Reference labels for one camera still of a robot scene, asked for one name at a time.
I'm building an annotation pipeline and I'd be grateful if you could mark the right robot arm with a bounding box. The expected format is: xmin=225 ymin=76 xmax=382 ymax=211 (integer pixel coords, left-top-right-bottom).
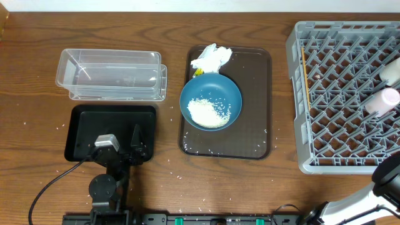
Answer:
xmin=297 ymin=153 xmax=399 ymax=225

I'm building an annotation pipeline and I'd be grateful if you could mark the black plastic bin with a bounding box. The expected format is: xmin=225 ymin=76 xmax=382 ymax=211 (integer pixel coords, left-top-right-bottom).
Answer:
xmin=64 ymin=104 xmax=156 ymax=162

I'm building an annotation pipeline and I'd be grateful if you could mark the dark brown serving tray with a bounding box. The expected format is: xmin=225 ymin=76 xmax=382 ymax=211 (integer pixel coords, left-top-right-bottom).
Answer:
xmin=178 ymin=47 xmax=272 ymax=160

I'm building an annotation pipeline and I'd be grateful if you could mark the pink cup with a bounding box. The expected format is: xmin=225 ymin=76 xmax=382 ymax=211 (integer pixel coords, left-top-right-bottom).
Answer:
xmin=365 ymin=87 xmax=400 ymax=117

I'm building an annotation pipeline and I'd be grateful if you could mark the cream white cup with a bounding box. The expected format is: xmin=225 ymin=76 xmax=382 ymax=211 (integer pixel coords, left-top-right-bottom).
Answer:
xmin=379 ymin=58 xmax=400 ymax=86

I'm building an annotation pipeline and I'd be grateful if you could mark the white tissue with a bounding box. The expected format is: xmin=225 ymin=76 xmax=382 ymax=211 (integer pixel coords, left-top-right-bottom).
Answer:
xmin=191 ymin=43 xmax=233 ymax=74

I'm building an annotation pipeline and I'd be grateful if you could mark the left black cable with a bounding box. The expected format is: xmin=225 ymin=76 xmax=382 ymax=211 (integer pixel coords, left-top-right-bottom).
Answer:
xmin=27 ymin=156 xmax=94 ymax=225

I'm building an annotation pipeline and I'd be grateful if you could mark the pile of white rice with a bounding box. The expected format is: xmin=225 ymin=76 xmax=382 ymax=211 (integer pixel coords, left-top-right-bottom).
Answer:
xmin=187 ymin=99 xmax=231 ymax=129

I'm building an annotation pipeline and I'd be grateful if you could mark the dark blue plate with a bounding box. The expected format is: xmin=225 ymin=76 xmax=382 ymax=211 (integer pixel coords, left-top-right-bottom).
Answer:
xmin=179 ymin=73 xmax=242 ymax=131

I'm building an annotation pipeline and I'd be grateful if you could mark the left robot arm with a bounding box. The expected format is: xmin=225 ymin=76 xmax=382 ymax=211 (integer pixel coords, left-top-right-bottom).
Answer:
xmin=89 ymin=124 xmax=149 ymax=224

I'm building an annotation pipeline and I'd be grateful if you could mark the yellow green wrapper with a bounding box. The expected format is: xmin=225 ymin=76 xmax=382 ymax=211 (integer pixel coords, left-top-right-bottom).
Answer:
xmin=193 ymin=68 xmax=204 ymax=78

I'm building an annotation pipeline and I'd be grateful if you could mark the clear plastic bin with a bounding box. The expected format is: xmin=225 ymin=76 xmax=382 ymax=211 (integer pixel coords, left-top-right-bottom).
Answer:
xmin=56 ymin=49 xmax=162 ymax=100

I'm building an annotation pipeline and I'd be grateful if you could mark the grey dishwasher rack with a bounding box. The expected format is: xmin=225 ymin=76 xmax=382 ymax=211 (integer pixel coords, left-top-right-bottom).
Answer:
xmin=286 ymin=21 xmax=399 ymax=174

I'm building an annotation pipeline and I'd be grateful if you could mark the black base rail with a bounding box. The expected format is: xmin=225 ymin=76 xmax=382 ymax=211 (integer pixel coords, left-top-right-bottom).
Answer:
xmin=62 ymin=214 xmax=301 ymax=225

